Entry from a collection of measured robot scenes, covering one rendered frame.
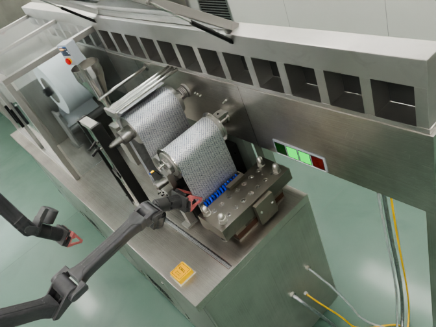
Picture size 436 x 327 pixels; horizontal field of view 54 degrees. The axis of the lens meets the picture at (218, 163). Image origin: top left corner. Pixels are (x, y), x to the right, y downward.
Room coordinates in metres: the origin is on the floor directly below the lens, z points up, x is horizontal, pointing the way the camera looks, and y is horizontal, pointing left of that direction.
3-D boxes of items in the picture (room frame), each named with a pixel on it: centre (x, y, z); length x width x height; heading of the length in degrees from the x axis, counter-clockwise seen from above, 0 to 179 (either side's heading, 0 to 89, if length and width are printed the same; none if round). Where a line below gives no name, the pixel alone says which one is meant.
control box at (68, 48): (1.92, 0.39, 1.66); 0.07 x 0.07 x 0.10; 43
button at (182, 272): (1.17, 0.31, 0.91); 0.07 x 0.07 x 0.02; 26
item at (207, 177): (1.42, 0.04, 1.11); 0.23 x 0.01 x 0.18; 116
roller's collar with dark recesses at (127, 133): (1.63, 0.31, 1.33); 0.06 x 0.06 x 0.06; 26
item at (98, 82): (2.11, 0.40, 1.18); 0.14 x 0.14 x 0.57
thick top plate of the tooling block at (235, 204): (1.33, -0.05, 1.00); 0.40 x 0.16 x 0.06; 116
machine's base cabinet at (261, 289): (2.28, 0.55, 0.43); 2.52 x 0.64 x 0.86; 26
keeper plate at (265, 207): (1.25, -0.10, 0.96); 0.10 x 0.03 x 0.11; 116
